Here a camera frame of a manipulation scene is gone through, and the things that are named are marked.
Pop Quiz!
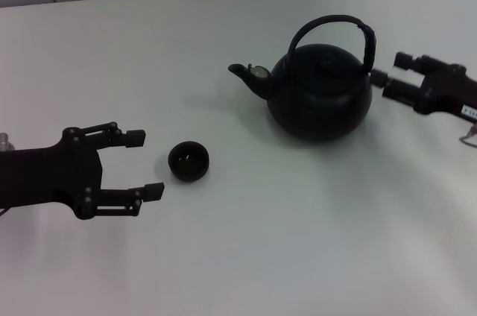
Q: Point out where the black round teapot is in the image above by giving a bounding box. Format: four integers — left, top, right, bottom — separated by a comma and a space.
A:
227, 13, 376, 144

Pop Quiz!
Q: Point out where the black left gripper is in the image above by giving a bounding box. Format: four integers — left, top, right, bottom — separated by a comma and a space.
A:
0, 121, 165, 220

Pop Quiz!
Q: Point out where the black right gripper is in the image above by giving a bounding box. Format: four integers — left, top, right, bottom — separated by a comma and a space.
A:
370, 51, 477, 122

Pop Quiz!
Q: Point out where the small black teacup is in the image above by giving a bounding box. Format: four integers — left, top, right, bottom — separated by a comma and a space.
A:
167, 140, 210, 183

